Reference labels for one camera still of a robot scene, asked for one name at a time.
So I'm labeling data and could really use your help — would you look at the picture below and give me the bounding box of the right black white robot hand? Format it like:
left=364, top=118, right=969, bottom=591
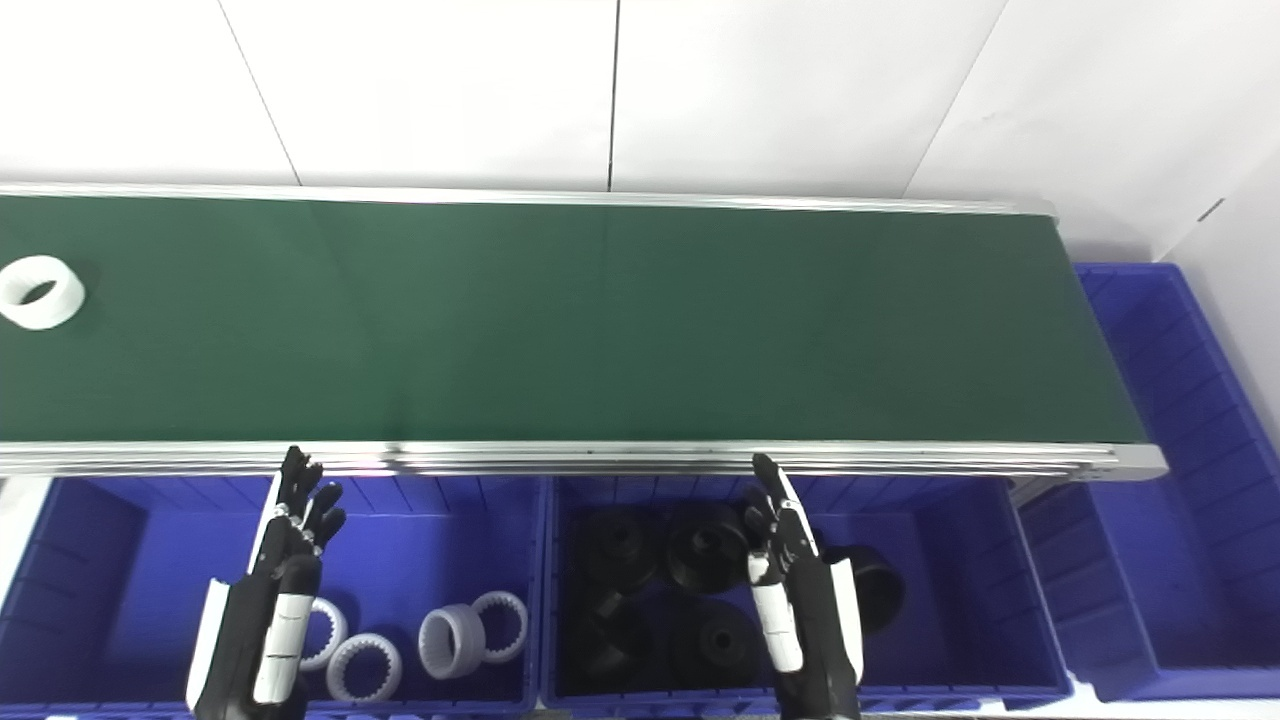
left=743, top=453, right=867, bottom=720

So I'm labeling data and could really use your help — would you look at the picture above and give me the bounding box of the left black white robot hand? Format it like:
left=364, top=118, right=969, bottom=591
left=187, top=445, right=349, bottom=720

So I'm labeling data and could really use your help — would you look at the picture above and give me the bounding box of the white plastic ring part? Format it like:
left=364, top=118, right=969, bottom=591
left=0, top=255, right=87, bottom=332

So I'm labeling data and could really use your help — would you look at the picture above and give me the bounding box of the black round flanged part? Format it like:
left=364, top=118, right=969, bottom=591
left=583, top=507, right=666, bottom=593
left=668, top=598, right=769, bottom=689
left=562, top=590, right=641, bottom=693
left=822, top=545, right=907, bottom=635
left=665, top=503, right=753, bottom=594

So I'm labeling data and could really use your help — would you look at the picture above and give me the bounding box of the blue bin with black parts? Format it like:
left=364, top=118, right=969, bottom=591
left=538, top=474, right=1077, bottom=717

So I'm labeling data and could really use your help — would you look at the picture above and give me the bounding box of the blue bin with white parts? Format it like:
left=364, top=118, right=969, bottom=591
left=0, top=474, right=551, bottom=720

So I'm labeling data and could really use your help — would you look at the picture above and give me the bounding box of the green conveyor belt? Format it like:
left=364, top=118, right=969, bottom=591
left=0, top=183, right=1169, bottom=481

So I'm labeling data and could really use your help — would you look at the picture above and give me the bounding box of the empty large blue bin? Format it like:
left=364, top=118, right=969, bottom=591
left=1012, top=262, right=1280, bottom=703

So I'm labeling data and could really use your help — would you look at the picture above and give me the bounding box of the white toothed ring part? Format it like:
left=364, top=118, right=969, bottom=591
left=325, top=633, right=404, bottom=703
left=298, top=597, right=350, bottom=673
left=470, top=590, right=529, bottom=665

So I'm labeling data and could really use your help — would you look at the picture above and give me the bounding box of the white thick ring part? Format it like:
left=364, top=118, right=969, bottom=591
left=417, top=605, right=488, bottom=681

